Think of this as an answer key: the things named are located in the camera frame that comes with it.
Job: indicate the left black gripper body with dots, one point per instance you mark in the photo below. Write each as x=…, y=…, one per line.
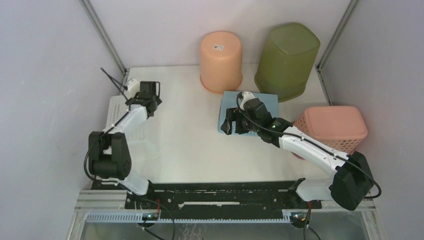
x=158, y=101

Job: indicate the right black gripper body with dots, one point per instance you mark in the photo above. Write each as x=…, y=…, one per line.
x=244, y=125

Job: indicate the white plastic basket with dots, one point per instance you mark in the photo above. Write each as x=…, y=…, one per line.
x=141, y=132

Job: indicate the orange round bin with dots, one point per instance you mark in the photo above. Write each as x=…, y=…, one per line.
x=221, y=55

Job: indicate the green mesh waste bin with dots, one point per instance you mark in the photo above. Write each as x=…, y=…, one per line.
x=287, y=58

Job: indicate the pink plastic basket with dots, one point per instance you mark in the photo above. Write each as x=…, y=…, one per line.
x=339, y=127

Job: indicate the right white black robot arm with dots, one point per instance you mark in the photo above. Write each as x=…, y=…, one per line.
x=349, y=178

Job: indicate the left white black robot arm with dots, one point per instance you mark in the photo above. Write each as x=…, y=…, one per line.
x=108, y=157

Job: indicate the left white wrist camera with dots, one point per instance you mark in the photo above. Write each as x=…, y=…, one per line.
x=132, y=87

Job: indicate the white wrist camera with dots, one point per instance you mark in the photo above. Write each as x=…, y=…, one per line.
x=132, y=87
x=243, y=97

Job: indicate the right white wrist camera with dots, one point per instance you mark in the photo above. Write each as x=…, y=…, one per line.
x=243, y=97

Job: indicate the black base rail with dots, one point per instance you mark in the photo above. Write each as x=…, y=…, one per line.
x=245, y=201

